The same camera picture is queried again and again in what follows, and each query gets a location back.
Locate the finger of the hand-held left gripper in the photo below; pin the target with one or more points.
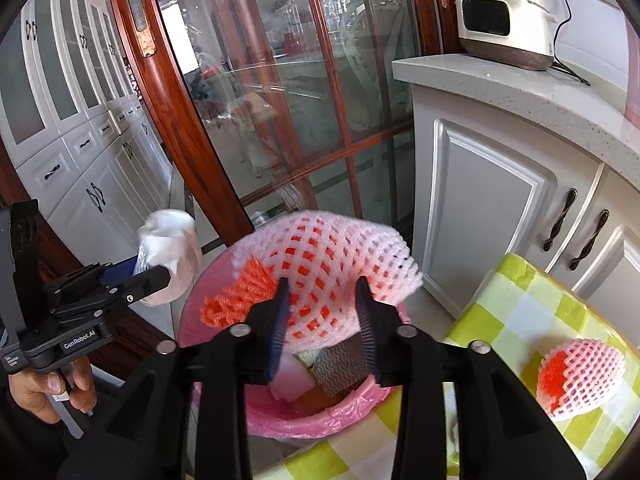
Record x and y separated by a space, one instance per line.
150 280
122 267

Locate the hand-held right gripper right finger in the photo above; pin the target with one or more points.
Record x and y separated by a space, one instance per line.
365 330

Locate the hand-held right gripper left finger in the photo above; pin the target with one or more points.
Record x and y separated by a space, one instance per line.
280 330

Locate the large white foam block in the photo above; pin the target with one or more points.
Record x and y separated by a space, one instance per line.
292 380

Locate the orange foam fruit net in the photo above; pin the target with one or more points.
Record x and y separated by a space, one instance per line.
230 305

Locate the large pink foam fruit net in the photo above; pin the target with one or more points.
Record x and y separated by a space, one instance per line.
325 255

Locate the pink bagged trash bin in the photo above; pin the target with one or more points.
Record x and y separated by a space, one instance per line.
320 422

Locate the person's left forearm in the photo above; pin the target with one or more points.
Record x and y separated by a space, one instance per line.
40 450

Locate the person's left hand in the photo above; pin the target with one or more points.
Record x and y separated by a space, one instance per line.
35 395

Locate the white tall cabinet unit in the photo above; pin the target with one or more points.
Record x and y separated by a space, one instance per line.
75 170

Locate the green checkered tablecloth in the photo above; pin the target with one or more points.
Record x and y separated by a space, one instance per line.
525 305

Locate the red wooden glass door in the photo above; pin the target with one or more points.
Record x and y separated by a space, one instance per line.
417 5
172 110

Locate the white kitchen counter cabinet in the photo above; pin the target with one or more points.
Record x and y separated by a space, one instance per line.
480 200

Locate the pink foam net orange inside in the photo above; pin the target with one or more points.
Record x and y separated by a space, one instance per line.
585 380

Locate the white ornate chair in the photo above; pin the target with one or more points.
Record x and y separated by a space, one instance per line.
365 60

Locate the white rice cooker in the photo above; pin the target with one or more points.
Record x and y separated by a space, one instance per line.
520 20

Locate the pink thermos flask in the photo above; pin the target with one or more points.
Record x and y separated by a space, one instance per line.
634 105

